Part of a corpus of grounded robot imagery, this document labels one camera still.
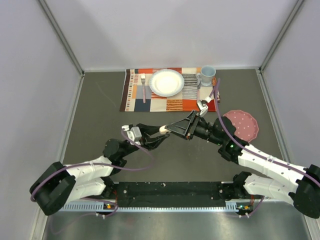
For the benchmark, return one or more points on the aluminium frame post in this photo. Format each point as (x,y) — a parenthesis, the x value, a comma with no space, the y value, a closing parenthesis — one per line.
(60,35)
(281,35)

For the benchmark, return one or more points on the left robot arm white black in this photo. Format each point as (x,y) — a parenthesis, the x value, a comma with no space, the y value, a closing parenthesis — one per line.
(61,184)

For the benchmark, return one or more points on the pink handled knife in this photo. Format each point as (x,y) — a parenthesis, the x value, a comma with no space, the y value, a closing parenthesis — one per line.
(198,92)

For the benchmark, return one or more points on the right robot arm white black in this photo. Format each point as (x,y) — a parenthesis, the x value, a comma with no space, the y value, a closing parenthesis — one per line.
(296,185)

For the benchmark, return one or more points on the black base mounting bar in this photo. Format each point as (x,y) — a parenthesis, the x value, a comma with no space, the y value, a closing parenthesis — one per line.
(174,194)

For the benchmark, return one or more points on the pink dotted plate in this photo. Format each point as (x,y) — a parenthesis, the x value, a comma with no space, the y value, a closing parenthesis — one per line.
(246,125)

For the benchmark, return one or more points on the white plate with blue rim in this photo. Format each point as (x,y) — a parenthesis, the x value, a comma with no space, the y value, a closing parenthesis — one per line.
(166,83)

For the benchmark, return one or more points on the beige case with black oval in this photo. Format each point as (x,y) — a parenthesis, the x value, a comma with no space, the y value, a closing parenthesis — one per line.
(163,130)

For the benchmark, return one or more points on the light blue mug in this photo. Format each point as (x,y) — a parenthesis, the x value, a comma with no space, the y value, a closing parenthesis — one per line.
(206,75)

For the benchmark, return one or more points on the multicoloured patchwork placemat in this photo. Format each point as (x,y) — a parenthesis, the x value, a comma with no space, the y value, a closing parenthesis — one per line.
(184,101)

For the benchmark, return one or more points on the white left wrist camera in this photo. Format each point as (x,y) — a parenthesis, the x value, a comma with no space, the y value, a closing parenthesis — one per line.
(132,134)

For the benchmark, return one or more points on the grey slotted cable duct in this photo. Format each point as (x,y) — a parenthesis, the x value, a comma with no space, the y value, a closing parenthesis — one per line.
(100,207)

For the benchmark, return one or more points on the pink handled metal fork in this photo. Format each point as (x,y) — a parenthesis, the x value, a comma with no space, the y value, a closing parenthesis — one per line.
(143,81)

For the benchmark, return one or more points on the aluminium frame post left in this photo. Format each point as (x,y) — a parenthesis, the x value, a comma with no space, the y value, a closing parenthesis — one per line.
(60,35)

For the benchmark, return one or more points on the aluminium frame post right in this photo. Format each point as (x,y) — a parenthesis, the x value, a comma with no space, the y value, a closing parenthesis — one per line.
(281,35)

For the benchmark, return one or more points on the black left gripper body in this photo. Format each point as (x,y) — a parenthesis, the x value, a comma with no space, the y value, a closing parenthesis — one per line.
(143,135)

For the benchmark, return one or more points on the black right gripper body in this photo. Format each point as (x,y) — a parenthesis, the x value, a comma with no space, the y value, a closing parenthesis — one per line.
(199,129)

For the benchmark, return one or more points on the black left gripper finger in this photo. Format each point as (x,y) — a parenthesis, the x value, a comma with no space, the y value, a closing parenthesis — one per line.
(151,143)
(148,129)

